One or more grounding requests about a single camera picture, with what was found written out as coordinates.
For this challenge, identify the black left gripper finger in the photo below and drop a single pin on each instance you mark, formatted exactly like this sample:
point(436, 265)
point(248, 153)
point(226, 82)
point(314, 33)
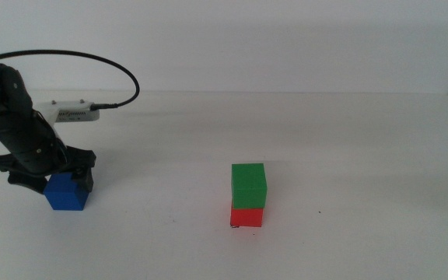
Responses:
point(85, 180)
point(27, 183)

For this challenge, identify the blue cube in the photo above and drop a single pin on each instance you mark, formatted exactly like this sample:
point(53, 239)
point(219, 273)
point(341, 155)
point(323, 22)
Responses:
point(65, 196)

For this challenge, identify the green cube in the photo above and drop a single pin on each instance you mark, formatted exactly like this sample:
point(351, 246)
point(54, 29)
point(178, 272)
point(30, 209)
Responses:
point(248, 186)

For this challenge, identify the red cube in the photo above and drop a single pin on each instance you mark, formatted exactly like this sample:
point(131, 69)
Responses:
point(246, 217)

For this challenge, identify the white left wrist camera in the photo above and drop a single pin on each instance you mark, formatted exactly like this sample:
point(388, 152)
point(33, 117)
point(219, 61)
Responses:
point(72, 110)

